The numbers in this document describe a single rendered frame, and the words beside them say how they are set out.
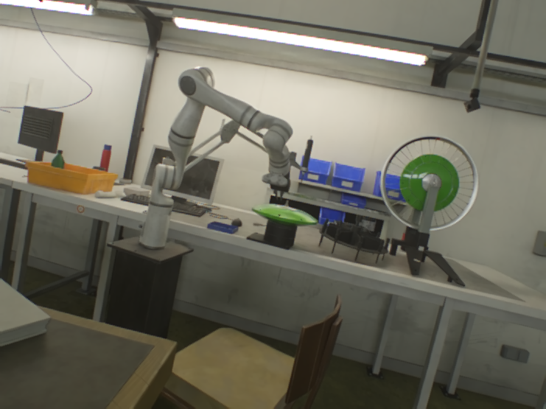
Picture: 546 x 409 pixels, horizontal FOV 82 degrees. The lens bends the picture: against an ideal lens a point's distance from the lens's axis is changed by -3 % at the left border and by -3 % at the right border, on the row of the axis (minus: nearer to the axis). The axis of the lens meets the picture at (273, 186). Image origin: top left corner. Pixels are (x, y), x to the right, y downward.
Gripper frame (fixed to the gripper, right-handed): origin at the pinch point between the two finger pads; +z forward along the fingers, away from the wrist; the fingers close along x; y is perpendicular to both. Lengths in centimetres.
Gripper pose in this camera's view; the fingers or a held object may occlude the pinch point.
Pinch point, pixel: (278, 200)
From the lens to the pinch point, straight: 128.8
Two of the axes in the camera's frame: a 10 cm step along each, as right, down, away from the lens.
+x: -9.6, -2.1, 2.0
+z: 0.5, 5.6, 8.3
